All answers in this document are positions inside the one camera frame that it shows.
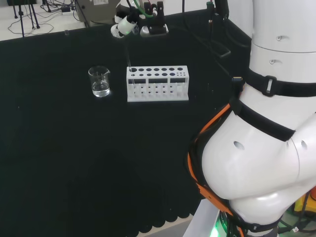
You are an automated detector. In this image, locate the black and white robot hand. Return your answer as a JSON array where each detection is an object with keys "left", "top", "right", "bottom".
[{"left": 110, "top": 0, "right": 170, "bottom": 39}]

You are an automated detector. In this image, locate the black tripod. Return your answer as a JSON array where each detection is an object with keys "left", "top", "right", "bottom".
[{"left": 12, "top": 0, "right": 41, "bottom": 38}]

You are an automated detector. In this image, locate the grey equipment case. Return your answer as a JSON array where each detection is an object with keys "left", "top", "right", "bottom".
[{"left": 75, "top": 0, "right": 120, "bottom": 27}]

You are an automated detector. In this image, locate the black table cloth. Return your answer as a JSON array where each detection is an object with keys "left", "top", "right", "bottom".
[{"left": 0, "top": 8, "right": 255, "bottom": 235}]

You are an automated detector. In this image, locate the thin black floor cable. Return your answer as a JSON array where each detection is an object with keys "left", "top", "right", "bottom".
[{"left": 7, "top": 0, "right": 76, "bottom": 35}]

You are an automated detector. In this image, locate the clear glass rod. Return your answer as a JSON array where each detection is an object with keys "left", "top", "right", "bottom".
[{"left": 124, "top": 37, "right": 136, "bottom": 89}]

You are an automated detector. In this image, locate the clear glass beaker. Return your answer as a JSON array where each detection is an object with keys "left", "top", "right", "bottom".
[{"left": 88, "top": 65, "right": 111, "bottom": 98}]

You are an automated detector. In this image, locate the white test tube rack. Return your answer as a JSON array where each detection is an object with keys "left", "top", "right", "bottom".
[{"left": 126, "top": 65, "right": 190, "bottom": 103}]

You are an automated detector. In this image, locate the yellow stop button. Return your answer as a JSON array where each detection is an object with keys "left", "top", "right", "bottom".
[{"left": 293, "top": 188, "right": 316, "bottom": 219}]

